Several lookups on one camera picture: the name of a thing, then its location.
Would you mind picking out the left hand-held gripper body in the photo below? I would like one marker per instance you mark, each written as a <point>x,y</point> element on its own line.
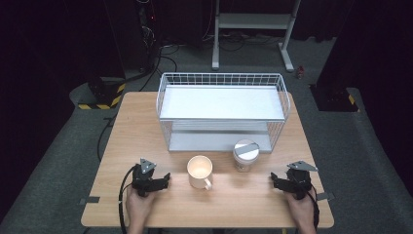
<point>144,182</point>

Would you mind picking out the white lidded jar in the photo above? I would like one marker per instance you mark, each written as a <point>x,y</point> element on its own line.
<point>246,156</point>

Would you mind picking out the cream ceramic mug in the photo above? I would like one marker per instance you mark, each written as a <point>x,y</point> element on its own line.
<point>199,169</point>

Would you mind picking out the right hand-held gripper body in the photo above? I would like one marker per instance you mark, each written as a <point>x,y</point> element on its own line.
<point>298,182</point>

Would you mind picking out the person's left hand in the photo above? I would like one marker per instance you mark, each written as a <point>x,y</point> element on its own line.
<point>139,208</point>

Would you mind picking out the dark equipment tower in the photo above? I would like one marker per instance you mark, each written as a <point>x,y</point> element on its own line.
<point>146,35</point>

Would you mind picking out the grey metal stand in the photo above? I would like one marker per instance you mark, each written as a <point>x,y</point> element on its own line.
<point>253,20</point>

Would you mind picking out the small red object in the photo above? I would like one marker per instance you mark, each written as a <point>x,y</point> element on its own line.
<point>300,72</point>

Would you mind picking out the grey tape strip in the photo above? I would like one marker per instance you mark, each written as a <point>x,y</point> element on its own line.
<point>89,200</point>
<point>325,196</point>

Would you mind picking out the black yellow striped base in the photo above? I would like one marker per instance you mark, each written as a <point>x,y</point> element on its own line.
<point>336,99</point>
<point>103,94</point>

